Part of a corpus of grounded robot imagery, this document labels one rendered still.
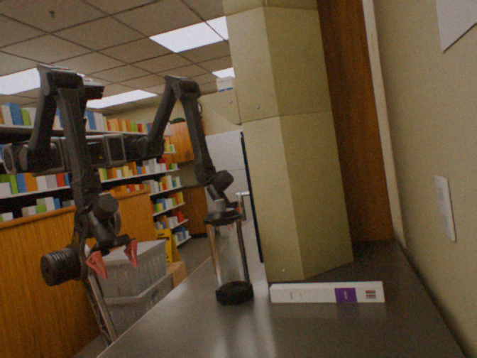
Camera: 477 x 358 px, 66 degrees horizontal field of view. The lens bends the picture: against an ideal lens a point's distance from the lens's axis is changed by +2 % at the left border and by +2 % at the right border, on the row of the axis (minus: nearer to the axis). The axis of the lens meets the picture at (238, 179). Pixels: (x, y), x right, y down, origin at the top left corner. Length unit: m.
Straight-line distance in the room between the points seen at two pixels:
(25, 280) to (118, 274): 0.68
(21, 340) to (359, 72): 2.65
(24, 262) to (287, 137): 2.34
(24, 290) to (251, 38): 2.43
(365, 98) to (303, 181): 0.46
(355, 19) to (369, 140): 0.43
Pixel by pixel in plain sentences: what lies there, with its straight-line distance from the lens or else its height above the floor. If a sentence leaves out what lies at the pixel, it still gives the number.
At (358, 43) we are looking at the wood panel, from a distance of 1.42.
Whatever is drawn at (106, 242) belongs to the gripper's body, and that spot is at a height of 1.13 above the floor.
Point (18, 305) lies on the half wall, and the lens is 3.00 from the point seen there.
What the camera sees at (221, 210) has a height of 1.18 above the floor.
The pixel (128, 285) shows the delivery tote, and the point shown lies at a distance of 3.26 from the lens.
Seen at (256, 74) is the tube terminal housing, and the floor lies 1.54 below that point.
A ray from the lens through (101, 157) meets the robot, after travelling 1.80.
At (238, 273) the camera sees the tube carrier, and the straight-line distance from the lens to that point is 0.97.
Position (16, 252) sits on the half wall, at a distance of 2.97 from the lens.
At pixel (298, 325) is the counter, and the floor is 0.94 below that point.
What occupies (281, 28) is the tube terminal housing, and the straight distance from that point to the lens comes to 1.11.
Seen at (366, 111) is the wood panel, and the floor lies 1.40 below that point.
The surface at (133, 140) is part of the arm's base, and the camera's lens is 1.86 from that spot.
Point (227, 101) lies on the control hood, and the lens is 1.06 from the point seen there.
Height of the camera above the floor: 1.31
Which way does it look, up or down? 3 degrees down
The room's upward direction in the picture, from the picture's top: 9 degrees counter-clockwise
